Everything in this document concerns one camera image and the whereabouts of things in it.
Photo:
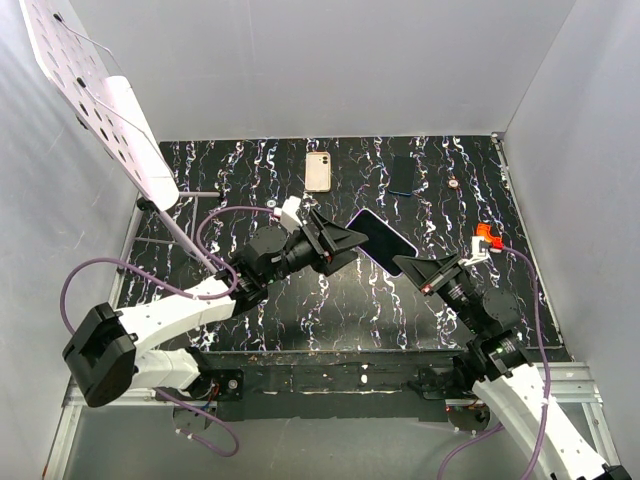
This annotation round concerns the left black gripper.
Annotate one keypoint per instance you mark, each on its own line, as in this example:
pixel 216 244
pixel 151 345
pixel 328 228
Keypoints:
pixel 331 238

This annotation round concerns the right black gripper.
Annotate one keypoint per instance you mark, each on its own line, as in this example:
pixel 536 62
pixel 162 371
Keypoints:
pixel 424 272

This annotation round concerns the cream phone case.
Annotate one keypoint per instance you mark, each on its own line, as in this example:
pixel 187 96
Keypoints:
pixel 318 172

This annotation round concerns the dark blue phone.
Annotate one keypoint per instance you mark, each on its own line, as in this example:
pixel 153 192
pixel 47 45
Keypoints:
pixel 402 176

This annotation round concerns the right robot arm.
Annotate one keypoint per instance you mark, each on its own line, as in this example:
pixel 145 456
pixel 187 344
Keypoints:
pixel 496 368

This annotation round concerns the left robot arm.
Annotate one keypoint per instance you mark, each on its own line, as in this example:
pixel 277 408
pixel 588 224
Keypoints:
pixel 113 351

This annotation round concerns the orange plastic clip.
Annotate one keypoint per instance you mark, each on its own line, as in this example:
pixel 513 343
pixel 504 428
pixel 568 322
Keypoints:
pixel 484 230

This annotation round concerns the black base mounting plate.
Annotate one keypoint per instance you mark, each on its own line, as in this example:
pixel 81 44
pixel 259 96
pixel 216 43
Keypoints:
pixel 422 385

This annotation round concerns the white perforated music stand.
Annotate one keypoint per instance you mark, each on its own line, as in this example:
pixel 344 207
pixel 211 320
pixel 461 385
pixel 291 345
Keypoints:
pixel 105 104

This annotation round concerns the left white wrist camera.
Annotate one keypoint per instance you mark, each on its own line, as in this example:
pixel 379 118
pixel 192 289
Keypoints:
pixel 287 214

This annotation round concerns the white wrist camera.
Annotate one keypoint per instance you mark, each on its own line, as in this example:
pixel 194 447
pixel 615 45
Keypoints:
pixel 287 214
pixel 481 249

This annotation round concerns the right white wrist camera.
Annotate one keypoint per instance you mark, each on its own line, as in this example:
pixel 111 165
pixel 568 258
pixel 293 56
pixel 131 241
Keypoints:
pixel 481 249

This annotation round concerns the aluminium frame rail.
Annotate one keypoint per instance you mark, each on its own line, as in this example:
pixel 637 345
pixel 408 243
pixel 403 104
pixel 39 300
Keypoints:
pixel 73 407

